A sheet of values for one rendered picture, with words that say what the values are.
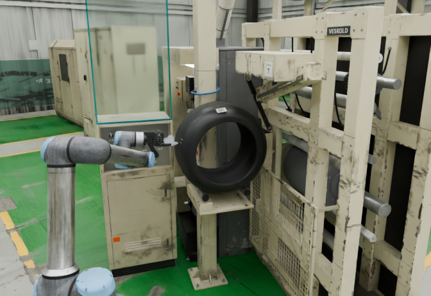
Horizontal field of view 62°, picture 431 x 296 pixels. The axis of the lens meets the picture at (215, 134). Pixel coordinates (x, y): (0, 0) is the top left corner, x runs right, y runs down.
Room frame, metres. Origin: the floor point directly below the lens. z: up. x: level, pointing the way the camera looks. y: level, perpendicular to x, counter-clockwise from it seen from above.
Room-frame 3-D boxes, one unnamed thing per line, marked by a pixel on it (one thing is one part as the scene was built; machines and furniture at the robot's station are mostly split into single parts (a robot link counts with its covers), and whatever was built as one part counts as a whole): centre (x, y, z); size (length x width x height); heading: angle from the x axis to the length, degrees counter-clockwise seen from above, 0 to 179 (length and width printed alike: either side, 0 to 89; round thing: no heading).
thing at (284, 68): (2.23, -0.34, 1.71); 0.61 x 0.25 x 0.15; 17
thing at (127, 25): (2.59, 0.60, 1.74); 0.55 x 0.02 x 0.95; 107
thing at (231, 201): (2.27, -0.02, 0.80); 0.37 x 0.36 x 0.02; 107
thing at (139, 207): (2.75, 0.65, 0.63); 0.56 x 0.41 x 1.27; 107
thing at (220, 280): (2.51, 0.07, 0.02); 0.27 x 0.27 x 0.04; 17
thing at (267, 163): (2.59, -0.32, 1.05); 0.20 x 0.15 x 0.30; 17
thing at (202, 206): (2.23, 0.11, 0.83); 0.36 x 0.09 x 0.06; 17
